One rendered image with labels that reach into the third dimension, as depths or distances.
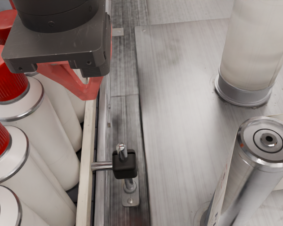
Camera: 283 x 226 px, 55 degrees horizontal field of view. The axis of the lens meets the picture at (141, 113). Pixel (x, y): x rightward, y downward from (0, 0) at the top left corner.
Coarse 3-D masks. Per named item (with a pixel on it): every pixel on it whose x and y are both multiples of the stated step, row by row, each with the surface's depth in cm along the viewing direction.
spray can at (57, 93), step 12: (0, 12) 25; (12, 12) 25; (0, 24) 24; (12, 24) 23; (0, 36) 24; (36, 72) 26; (48, 84) 28; (60, 84) 30; (48, 96) 29; (60, 96) 31; (60, 108) 31; (72, 108) 34; (60, 120) 32; (72, 120) 35; (72, 132) 35; (72, 144) 37
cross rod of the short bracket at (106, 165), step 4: (92, 164) 34; (96, 164) 34; (100, 164) 34; (104, 164) 34; (108, 164) 34; (92, 168) 34; (96, 168) 34; (100, 168) 34; (104, 168) 34; (108, 168) 34
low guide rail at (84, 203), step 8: (88, 80) 43; (88, 104) 40; (88, 112) 39; (88, 120) 38; (88, 128) 37; (88, 136) 36; (88, 144) 36; (88, 152) 35; (88, 160) 34; (80, 168) 33; (88, 168) 33; (80, 176) 33; (88, 176) 33; (80, 184) 32; (88, 184) 32; (80, 192) 32; (88, 192) 32; (80, 200) 31; (88, 200) 31; (80, 208) 30; (88, 208) 31; (80, 216) 30; (88, 216) 31; (80, 224) 29; (88, 224) 30
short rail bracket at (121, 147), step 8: (120, 144) 31; (112, 152) 34; (120, 152) 31; (128, 152) 34; (112, 160) 34; (120, 160) 33; (128, 160) 33; (136, 160) 35; (112, 168) 33; (120, 168) 33; (128, 168) 33; (136, 168) 33; (120, 176) 34; (128, 176) 34; (136, 176) 34; (128, 184) 38
